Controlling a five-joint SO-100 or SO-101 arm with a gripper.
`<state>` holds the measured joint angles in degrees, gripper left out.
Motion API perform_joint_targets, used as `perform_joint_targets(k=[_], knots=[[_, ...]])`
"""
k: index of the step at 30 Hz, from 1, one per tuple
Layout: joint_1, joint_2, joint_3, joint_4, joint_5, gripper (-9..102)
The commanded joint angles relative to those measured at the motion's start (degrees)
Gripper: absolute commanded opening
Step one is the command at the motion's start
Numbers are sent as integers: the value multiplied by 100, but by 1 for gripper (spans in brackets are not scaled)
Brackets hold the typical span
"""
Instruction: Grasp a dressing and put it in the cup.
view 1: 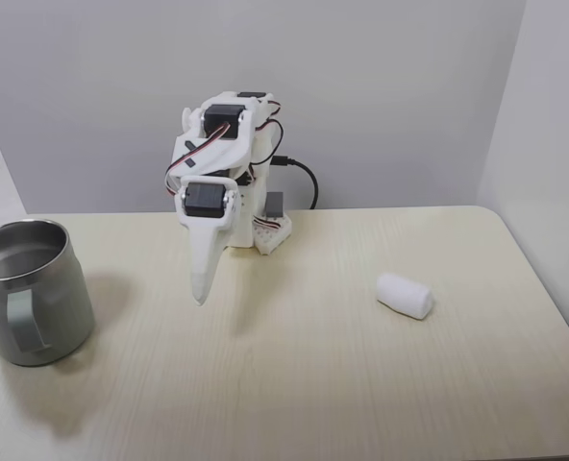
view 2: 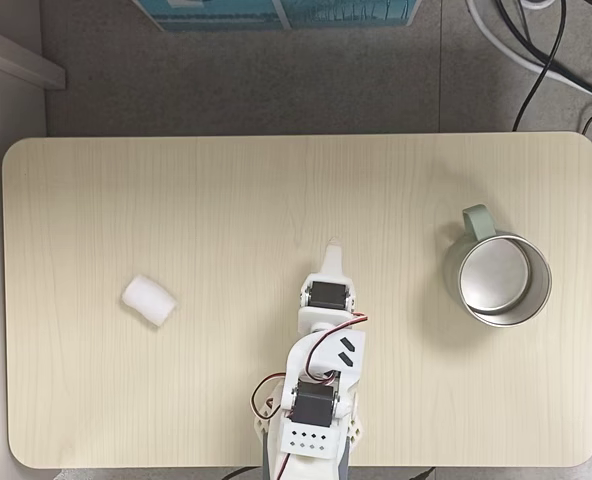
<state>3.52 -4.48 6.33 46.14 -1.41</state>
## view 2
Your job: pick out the green mug steel interior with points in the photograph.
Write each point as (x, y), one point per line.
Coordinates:
(501, 280)

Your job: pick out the white gauze dressing roll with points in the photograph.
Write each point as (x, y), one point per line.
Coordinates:
(148, 300)

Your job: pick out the white ledge board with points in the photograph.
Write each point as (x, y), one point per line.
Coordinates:
(21, 55)

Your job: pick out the teal printed box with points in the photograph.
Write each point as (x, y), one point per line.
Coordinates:
(211, 12)
(351, 11)

